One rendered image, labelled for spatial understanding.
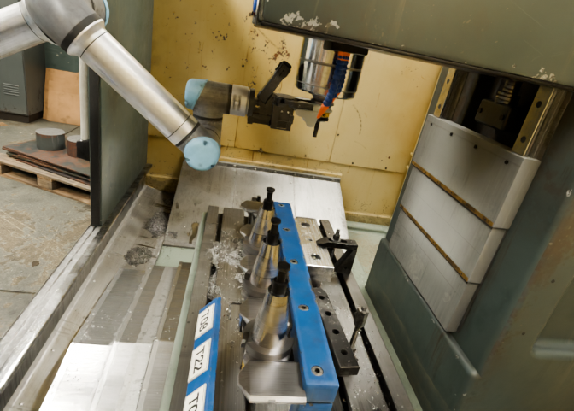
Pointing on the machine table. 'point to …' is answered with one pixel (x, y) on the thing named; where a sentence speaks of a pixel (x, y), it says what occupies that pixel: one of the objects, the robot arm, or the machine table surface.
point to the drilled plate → (324, 272)
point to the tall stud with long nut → (359, 324)
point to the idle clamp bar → (336, 337)
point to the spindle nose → (325, 70)
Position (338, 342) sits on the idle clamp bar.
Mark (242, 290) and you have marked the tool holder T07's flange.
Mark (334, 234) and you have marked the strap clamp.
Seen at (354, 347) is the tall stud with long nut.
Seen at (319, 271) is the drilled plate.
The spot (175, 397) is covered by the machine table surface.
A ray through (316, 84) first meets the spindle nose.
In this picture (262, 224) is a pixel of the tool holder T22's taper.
